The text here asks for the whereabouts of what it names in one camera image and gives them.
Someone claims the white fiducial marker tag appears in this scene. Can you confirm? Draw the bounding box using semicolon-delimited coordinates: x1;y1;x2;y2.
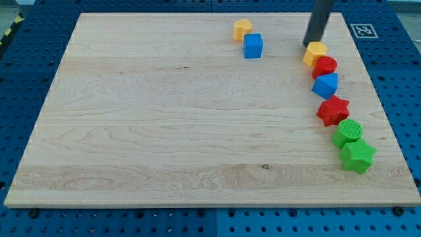
350;23;378;39

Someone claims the yellow heart block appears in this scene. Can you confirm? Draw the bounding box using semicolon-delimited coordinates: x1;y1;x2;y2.
232;18;253;41

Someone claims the blue cube block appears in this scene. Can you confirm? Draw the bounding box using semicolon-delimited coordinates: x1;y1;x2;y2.
242;34;263;59

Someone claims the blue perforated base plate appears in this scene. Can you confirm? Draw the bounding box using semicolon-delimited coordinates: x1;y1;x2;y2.
1;1;420;236

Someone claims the yellow hexagon block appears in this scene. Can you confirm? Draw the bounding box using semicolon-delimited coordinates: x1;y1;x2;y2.
303;41;328;67

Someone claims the red cylinder block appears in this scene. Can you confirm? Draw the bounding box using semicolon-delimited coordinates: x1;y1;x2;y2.
312;56;337;79

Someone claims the green star block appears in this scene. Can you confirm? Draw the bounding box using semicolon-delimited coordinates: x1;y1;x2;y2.
338;138;377;174

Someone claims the wooden board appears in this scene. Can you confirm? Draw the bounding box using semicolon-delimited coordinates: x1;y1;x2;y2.
5;13;420;208

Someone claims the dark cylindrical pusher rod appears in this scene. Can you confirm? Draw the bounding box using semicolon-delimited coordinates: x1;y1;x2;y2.
303;0;335;47

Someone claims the blue triangular prism block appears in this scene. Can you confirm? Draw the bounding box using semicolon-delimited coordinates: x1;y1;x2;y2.
312;73;338;100

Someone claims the green cylinder block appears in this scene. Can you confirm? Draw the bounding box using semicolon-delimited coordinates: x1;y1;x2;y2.
332;119;363;149

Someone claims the red star block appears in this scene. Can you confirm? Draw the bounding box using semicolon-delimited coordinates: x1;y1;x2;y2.
316;95;349;127

